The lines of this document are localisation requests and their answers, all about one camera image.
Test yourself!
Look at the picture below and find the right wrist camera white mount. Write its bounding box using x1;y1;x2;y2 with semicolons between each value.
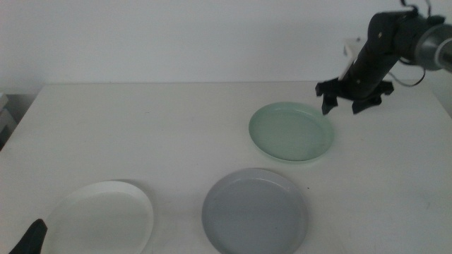
338;37;364;81

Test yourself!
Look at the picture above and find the grey shallow bowl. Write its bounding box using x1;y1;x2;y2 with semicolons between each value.
201;167;309;254

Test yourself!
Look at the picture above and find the white shallow bowl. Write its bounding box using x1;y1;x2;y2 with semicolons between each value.
39;180;155;254

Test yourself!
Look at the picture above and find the pale green shallow bowl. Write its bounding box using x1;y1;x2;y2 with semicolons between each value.
248;102;335;164

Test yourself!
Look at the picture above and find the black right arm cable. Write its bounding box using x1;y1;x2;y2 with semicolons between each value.
388;58;427;87

